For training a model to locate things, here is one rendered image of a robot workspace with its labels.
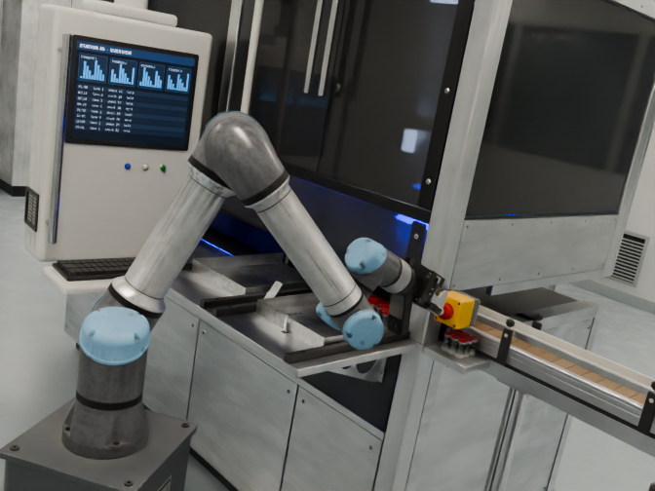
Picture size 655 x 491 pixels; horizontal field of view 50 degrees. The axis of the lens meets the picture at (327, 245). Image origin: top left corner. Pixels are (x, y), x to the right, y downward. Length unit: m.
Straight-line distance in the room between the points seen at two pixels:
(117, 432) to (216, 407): 1.23
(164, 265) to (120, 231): 0.99
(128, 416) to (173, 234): 0.34
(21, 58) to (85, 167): 4.26
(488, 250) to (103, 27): 1.26
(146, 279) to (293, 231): 0.31
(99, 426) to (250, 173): 0.51
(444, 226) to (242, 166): 0.67
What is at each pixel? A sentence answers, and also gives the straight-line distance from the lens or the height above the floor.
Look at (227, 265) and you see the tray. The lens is 2.13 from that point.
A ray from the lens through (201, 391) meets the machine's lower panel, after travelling 2.60.
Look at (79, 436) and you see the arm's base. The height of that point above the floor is 0.82.
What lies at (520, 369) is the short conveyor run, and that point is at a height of 0.89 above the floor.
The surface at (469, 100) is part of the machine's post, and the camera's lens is 1.68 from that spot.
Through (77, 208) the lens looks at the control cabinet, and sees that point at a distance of 2.26.
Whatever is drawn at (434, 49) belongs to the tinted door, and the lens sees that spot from 1.78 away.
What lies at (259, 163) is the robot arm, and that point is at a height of 1.33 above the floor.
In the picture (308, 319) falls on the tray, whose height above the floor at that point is 0.88.
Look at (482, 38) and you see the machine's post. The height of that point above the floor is 1.63.
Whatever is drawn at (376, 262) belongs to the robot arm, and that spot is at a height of 1.15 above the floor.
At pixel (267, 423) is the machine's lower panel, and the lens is 2.31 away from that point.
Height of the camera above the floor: 1.50
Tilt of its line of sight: 14 degrees down
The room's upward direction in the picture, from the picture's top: 10 degrees clockwise
